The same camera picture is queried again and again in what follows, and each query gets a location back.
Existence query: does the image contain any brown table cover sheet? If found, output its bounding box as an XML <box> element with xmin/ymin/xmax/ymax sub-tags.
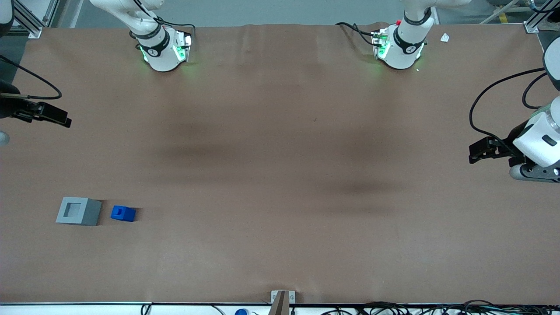
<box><xmin>0</xmin><ymin>23</ymin><xmax>560</xmax><ymax>305</ymax></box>

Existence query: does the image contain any black left arm base cable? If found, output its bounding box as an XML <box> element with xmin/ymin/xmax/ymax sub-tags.
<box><xmin>335</xmin><ymin>21</ymin><xmax>378</xmax><ymax>47</ymax></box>

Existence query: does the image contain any black cable bundle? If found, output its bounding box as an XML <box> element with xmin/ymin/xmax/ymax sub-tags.
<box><xmin>306</xmin><ymin>300</ymin><xmax>560</xmax><ymax>315</ymax></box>

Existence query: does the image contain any long black left gripper cable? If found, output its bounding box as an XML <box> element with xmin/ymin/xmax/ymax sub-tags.
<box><xmin>469</xmin><ymin>67</ymin><xmax>547</xmax><ymax>145</ymax></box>

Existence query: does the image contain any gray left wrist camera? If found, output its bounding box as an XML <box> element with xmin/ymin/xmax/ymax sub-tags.
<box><xmin>509</xmin><ymin>164</ymin><xmax>560</xmax><ymax>183</ymax></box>

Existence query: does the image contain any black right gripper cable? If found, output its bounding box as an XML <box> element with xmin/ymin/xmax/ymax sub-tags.
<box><xmin>0</xmin><ymin>54</ymin><xmax>63</xmax><ymax>100</ymax></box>

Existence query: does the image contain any gray square hollow base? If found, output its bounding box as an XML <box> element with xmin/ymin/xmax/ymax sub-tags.
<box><xmin>56</xmin><ymin>196</ymin><xmax>102</xmax><ymax>227</ymax></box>

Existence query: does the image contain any black right arm base cable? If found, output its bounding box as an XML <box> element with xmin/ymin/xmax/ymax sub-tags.
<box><xmin>129</xmin><ymin>0</ymin><xmax>196</xmax><ymax>46</ymax></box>

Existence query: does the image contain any blue plastic part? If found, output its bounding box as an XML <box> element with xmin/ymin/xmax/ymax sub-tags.
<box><xmin>111</xmin><ymin>205</ymin><xmax>137</xmax><ymax>222</ymax></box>

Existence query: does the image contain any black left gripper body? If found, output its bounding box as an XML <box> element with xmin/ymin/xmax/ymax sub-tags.
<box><xmin>493</xmin><ymin>124</ymin><xmax>527</xmax><ymax>159</ymax></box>

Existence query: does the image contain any black arm base cable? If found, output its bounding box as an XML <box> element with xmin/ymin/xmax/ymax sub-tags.
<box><xmin>129</xmin><ymin>0</ymin><xmax>196</xmax><ymax>46</ymax></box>
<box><xmin>335</xmin><ymin>21</ymin><xmax>378</xmax><ymax>47</ymax></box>

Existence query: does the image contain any aluminium frame profile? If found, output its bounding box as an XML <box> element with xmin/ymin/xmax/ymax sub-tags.
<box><xmin>523</xmin><ymin>0</ymin><xmax>560</xmax><ymax>34</ymax></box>
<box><xmin>10</xmin><ymin>0</ymin><xmax>61</xmax><ymax>39</ymax></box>

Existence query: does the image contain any short looped black cable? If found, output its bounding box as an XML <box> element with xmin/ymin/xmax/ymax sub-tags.
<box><xmin>522</xmin><ymin>72</ymin><xmax>548</xmax><ymax>110</ymax></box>

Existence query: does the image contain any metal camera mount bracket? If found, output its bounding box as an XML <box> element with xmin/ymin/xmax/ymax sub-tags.
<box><xmin>268</xmin><ymin>289</ymin><xmax>296</xmax><ymax>315</ymax></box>

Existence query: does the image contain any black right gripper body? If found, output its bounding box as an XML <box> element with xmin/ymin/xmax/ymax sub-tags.
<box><xmin>0</xmin><ymin>80</ymin><xmax>43</xmax><ymax>122</ymax></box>

